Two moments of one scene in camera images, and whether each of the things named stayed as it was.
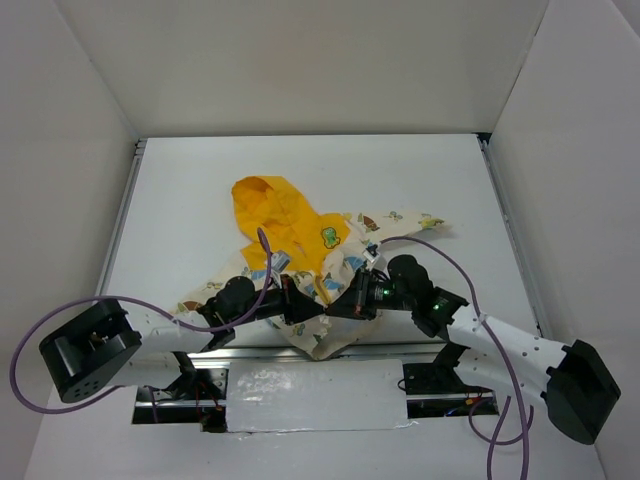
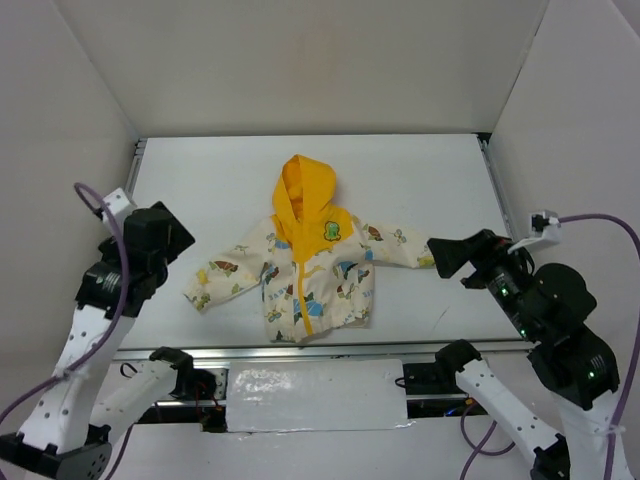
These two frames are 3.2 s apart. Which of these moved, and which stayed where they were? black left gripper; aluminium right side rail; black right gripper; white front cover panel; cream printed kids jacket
Moved: cream printed kids jacket; black left gripper; black right gripper
Stayed: aluminium right side rail; white front cover panel
